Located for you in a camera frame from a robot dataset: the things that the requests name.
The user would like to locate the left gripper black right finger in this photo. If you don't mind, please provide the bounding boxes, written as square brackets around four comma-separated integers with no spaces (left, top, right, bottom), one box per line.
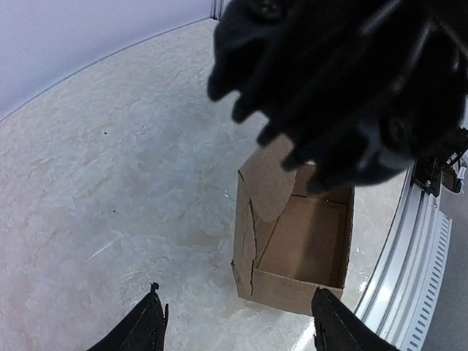
[312,288,398,351]

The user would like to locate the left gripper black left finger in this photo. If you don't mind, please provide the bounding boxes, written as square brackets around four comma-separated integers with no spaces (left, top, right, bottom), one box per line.
[88,282,169,351]

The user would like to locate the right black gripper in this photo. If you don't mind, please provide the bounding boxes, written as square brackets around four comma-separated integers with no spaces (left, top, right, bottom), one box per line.
[208,1,467,192]

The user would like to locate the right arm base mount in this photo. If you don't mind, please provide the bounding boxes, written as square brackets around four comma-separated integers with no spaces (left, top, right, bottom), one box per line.
[412,127,467,197]

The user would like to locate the brown cardboard box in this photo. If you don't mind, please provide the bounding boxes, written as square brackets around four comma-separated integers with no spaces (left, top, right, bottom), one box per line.
[231,137,355,315]

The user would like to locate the right aluminium frame post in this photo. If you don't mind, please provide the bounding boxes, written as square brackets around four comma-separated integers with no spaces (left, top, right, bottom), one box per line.
[211,0,224,20]

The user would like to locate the front aluminium rail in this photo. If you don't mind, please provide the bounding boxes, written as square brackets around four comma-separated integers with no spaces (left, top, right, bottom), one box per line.
[355,167,453,350]

